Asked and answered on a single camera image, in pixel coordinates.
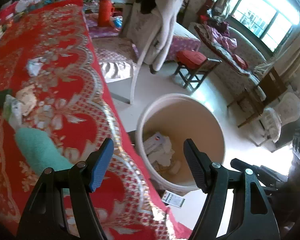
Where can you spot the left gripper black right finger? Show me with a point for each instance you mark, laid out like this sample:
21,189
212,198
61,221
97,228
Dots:
251,215

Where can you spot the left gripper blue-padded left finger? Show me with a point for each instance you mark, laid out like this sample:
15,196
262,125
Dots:
44,213

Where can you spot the teal cloth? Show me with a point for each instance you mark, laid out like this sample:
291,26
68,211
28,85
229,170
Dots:
39,150

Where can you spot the green white plastic wrapper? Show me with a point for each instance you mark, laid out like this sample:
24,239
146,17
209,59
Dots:
12,112

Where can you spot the beige paper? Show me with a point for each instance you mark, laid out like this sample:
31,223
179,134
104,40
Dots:
28,99

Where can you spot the dark green packet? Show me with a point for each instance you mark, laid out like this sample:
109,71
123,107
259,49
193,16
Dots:
3,94

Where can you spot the white tissue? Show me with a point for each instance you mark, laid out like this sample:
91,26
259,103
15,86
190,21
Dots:
34,66

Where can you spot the trash in bucket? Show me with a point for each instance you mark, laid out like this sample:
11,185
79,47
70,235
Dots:
161,155

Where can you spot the beige plastic trash bucket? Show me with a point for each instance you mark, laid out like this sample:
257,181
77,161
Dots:
179,117

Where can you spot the white ornate chair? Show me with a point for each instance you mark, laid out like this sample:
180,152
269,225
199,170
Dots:
274,118

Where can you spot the small box on floor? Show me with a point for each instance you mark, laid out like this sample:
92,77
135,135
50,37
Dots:
170,198

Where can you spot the wooden chair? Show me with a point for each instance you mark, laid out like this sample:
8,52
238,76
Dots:
269,89

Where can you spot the floral sofa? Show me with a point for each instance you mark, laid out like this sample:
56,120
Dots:
236,70

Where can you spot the red floral tablecloth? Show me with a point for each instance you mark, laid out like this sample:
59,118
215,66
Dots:
75,109

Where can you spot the small stool red cushion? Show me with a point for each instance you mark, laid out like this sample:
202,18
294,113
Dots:
194,67

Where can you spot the white chair with cushion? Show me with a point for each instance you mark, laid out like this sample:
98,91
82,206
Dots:
121,57

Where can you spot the window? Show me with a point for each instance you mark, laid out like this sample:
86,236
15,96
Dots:
271,21

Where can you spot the red thermos flask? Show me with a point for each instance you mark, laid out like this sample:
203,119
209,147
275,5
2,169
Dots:
105,12

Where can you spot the beige coat on chair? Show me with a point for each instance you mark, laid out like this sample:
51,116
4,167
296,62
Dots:
166,15

